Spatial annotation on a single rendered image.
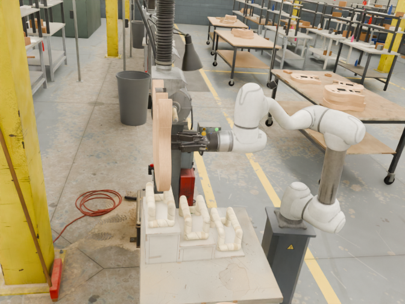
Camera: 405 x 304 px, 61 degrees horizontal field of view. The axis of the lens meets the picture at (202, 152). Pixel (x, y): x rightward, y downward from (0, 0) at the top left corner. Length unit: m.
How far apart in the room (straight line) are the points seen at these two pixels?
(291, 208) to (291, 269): 0.47
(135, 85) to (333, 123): 3.63
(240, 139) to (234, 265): 0.58
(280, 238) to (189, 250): 0.86
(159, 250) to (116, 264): 1.41
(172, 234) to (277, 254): 1.04
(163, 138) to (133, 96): 3.85
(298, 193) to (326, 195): 0.20
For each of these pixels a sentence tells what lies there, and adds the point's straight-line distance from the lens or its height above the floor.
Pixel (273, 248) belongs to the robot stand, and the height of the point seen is 0.55.
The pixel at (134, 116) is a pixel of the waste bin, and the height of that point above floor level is 0.15.
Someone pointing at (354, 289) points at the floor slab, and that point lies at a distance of 3.13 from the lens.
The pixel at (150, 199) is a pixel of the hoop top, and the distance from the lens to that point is 1.48.
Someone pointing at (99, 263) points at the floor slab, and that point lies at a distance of 2.95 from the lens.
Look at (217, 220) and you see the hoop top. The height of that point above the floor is 1.05.
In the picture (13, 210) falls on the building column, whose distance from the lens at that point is 2.48.
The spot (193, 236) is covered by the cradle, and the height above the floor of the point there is 1.05.
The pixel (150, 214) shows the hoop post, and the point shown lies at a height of 1.17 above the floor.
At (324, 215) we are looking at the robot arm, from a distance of 2.10.
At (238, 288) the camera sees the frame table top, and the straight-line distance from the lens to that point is 1.54.
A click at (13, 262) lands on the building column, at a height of 0.23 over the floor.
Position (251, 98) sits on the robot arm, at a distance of 1.35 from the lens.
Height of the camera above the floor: 2.06
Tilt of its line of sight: 27 degrees down
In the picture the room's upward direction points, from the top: 6 degrees clockwise
